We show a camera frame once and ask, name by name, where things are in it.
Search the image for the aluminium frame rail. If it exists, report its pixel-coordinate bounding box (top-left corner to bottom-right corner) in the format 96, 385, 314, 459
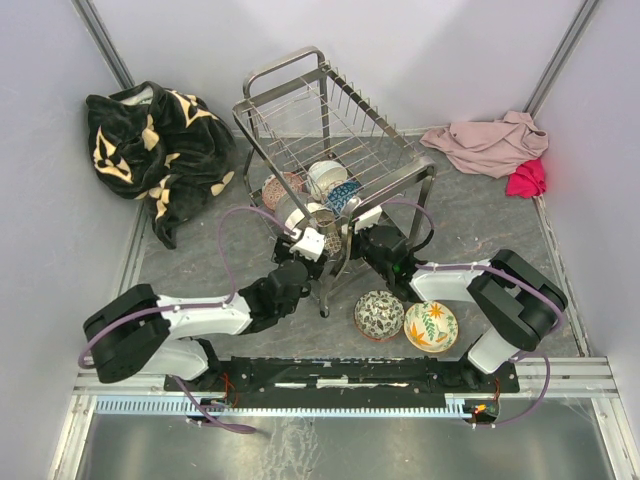
47, 354, 639, 479

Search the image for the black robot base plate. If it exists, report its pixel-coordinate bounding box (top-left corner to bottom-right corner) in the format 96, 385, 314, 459
184, 357, 520, 407

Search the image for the yellow floral bowl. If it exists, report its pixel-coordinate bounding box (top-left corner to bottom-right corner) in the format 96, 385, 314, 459
404, 301, 459, 354

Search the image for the black leaf patterned bowl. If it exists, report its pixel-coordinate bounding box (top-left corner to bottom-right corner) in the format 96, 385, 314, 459
354, 290, 405, 342

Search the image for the plain white bowl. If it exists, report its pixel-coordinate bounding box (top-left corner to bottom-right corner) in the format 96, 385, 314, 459
307, 160, 348, 200

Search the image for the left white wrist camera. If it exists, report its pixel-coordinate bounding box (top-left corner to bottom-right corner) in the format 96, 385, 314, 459
289, 227, 325, 262

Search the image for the magenta cloth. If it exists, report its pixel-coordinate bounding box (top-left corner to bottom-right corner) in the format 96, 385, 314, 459
505, 158, 547, 199

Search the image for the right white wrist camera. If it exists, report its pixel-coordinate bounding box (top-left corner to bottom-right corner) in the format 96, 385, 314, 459
353, 206, 383, 233

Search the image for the purple cable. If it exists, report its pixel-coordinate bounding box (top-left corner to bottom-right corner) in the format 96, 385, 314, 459
384, 199, 564, 430
78, 206, 301, 434

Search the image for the dusty pink cloth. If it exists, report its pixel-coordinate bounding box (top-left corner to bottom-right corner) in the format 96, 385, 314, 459
420, 111, 549, 179

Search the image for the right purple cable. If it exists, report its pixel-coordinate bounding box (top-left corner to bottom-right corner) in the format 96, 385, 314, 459
384, 199, 564, 430

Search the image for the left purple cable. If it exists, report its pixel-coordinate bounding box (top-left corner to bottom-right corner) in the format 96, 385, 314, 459
78, 206, 301, 434

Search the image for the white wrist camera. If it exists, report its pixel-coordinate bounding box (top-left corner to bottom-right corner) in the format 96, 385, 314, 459
353, 206, 383, 233
289, 227, 325, 262

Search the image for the light blue cable duct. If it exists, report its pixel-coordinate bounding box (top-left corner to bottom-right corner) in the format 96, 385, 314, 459
94, 394, 492, 420

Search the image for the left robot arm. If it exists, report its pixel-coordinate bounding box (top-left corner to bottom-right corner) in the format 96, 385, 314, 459
78, 238, 328, 390

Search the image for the blue triangle patterned bowl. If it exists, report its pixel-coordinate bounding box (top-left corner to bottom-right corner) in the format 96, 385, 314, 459
326, 180, 361, 216

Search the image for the black and cream blanket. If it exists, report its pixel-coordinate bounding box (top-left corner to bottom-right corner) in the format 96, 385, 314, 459
86, 81, 237, 250

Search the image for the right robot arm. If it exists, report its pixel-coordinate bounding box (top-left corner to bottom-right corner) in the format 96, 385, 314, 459
354, 225, 568, 391

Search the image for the brown cross patterned bowl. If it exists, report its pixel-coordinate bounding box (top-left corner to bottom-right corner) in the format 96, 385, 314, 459
312, 209, 342, 256

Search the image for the stainless steel dish rack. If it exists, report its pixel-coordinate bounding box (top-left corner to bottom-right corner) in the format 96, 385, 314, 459
233, 46, 436, 317

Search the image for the white scalloped bowl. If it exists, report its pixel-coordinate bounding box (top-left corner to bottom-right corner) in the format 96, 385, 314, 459
275, 193, 324, 230

